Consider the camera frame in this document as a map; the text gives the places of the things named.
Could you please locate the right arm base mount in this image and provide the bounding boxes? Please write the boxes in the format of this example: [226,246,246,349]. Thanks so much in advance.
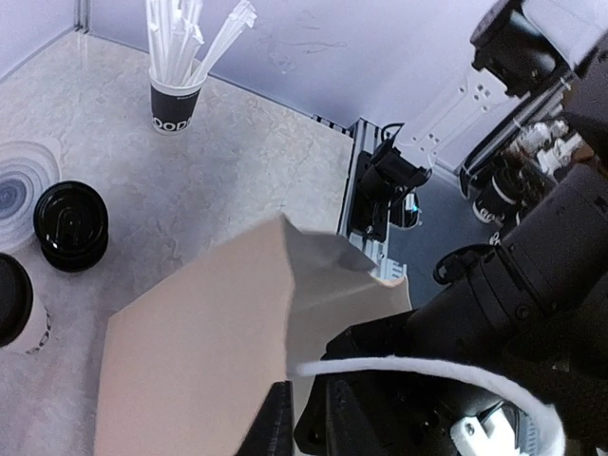
[360,123,433,229]

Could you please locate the white paper coffee cup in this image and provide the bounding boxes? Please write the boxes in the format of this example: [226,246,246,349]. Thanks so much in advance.
[4,302,51,354]

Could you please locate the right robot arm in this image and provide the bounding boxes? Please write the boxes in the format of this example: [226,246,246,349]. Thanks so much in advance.
[294,1,607,455]

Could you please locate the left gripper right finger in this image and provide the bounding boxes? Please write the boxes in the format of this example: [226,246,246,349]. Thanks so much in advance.
[326,377,359,455]

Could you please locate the right aluminium frame post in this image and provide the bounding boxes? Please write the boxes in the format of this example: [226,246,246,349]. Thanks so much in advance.
[74,0,92,33]

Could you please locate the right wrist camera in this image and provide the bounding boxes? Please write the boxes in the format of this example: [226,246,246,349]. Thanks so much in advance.
[449,402,540,456]

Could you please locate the black cup of straws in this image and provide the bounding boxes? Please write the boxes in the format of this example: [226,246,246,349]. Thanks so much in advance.
[145,1,257,135]

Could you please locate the brown paper bag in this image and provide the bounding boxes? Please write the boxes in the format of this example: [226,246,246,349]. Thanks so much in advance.
[92,212,566,456]

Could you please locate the black lid stack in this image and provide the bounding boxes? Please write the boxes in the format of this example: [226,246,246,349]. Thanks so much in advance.
[33,180,109,273]

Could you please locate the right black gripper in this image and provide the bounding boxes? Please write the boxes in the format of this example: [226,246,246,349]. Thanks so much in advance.
[294,164,607,455]

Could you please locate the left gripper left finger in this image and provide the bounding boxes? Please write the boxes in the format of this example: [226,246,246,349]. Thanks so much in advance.
[235,381,294,456]

